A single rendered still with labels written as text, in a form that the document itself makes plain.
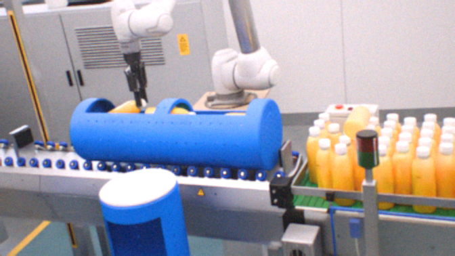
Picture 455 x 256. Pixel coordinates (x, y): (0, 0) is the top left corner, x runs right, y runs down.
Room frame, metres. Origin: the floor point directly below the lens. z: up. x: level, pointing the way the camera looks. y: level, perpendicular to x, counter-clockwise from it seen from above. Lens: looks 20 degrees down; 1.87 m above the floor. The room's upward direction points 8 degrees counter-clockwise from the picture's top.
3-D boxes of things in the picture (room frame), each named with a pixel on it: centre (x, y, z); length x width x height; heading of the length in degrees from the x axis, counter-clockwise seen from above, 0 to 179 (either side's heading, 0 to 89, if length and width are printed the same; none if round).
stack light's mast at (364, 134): (1.45, -0.39, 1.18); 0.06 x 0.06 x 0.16
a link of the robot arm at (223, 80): (2.75, -0.02, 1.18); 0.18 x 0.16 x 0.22; 49
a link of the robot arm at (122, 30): (2.26, 0.36, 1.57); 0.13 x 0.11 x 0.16; 49
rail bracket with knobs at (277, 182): (1.74, -0.15, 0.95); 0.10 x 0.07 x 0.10; 155
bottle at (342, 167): (1.71, -0.36, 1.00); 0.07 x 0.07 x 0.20
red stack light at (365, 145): (1.45, -0.39, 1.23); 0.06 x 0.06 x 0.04
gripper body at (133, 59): (2.26, 0.38, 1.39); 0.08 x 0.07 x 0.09; 155
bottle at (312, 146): (1.90, -0.31, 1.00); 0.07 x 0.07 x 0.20
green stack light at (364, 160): (1.45, -0.39, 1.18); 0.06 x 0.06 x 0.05
